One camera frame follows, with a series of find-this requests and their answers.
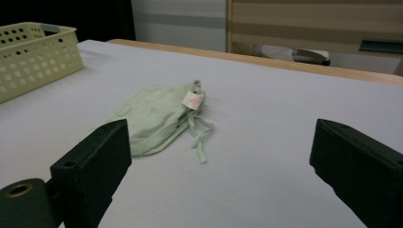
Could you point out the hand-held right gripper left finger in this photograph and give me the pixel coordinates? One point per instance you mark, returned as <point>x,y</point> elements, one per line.
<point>92,171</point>

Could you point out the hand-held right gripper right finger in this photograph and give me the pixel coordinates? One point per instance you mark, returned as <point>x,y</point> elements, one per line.
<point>358,171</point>

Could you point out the pale yellow perforated plastic basket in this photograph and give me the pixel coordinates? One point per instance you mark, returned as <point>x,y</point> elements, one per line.
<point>31,72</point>

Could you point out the white table cover sheet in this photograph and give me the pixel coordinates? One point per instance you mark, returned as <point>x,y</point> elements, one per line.
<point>269,110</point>

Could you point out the black curtain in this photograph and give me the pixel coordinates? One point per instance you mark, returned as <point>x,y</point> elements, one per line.
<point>95,15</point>

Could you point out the light wooden desk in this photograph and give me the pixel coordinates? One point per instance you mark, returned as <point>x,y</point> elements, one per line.
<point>316,19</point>

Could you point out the white cabinet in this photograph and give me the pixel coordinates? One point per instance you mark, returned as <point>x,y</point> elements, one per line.
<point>177,31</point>

